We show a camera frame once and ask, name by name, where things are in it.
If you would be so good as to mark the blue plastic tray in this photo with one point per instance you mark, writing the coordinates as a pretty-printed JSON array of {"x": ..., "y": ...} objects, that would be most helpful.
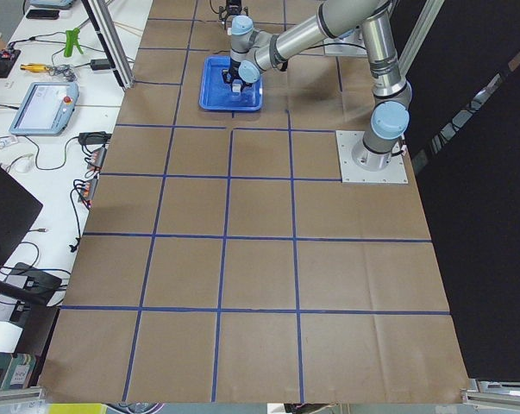
[{"x": 217, "y": 96}]

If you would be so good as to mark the yellow tool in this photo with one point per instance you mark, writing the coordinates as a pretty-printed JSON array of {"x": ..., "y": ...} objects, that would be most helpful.
[{"x": 35, "y": 68}]

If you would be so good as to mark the blue teach pendant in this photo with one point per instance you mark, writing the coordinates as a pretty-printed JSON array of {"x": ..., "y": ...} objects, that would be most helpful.
[{"x": 46, "y": 109}]

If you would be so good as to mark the aluminium frame post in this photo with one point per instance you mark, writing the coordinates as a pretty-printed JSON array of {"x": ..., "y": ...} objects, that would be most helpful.
[{"x": 105, "y": 29}]

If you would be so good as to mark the black phone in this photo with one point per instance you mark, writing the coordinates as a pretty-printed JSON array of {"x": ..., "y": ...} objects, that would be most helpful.
[{"x": 43, "y": 14}]

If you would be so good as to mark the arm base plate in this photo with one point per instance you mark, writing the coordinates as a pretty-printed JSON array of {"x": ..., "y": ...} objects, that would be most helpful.
[
  {"x": 360, "y": 166},
  {"x": 350, "y": 46}
]

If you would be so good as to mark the green clamp tool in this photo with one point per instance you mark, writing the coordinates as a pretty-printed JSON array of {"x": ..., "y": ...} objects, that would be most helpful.
[{"x": 72, "y": 42}]

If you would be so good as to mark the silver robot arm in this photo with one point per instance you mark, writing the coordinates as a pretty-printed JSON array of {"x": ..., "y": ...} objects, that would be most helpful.
[{"x": 361, "y": 24}]

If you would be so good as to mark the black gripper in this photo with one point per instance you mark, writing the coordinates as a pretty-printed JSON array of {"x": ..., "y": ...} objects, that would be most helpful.
[
  {"x": 233, "y": 8},
  {"x": 228, "y": 78}
]

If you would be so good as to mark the black power adapter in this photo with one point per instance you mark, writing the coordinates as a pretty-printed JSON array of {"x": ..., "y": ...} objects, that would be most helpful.
[{"x": 100, "y": 65}]

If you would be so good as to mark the white block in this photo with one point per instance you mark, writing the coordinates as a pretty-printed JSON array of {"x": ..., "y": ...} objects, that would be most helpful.
[{"x": 236, "y": 86}]

